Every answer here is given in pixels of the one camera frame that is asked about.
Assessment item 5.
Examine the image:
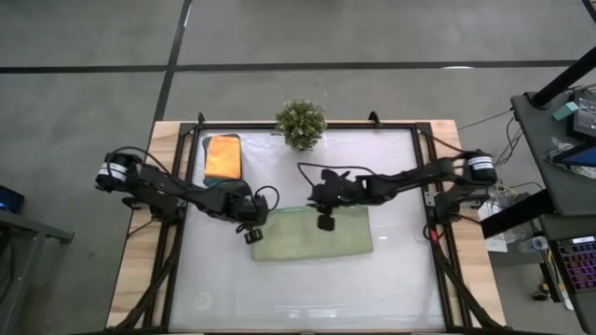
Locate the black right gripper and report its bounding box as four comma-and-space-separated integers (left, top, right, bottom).
307, 169, 372, 215

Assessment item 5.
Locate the green microfiber towel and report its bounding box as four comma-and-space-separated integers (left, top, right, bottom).
251, 206, 375, 262

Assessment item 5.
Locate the orange microfiber towel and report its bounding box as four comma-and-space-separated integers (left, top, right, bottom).
204, 134, 243, 181

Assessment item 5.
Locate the grey plastic bin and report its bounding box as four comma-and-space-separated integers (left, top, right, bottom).
200, 132, 244, 188

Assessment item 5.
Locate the small potted green plant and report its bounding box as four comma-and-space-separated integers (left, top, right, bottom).
274, 97, 328, 153

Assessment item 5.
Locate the black cart beam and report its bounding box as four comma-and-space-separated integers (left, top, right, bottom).
479, 189, 559, 239

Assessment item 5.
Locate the clear water bottle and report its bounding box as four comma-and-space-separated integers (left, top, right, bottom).
519, 235, 550, 255

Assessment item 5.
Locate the grey equipment cart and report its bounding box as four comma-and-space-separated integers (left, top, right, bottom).
510, 90, 596, 220

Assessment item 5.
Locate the grey metal stand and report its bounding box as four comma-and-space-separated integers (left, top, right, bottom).
0, 208, 75, 246

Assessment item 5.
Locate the black device with blue light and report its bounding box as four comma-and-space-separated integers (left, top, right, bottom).
0, 184, 25, 215

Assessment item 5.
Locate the small teal box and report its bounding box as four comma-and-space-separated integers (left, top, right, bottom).
552, 100, 580, 123

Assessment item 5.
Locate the blue tablet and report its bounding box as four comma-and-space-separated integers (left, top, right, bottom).
551, 141, 596, 168

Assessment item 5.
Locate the black slanted pole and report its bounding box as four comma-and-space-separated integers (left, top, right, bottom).
530, 46, 596, 109

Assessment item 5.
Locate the black keyboard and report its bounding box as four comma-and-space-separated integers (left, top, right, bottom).
556, 235, 596, 295

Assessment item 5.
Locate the dark cart screen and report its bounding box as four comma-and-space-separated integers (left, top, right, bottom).
567, 87, 596, 141

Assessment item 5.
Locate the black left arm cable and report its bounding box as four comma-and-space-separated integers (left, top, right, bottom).
106, 146, 280, 215

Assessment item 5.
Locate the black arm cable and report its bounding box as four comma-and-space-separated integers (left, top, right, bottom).
106, 146, 280, 215
296, 161, 378, 187

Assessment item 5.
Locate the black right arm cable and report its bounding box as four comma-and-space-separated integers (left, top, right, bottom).
296, 161, 378, 187

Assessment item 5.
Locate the black aluminium rig frame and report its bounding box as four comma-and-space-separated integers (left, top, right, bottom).
109, 111, 507, 335

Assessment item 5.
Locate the black cable with red tip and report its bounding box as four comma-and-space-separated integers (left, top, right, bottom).
422, 221, 443, 243

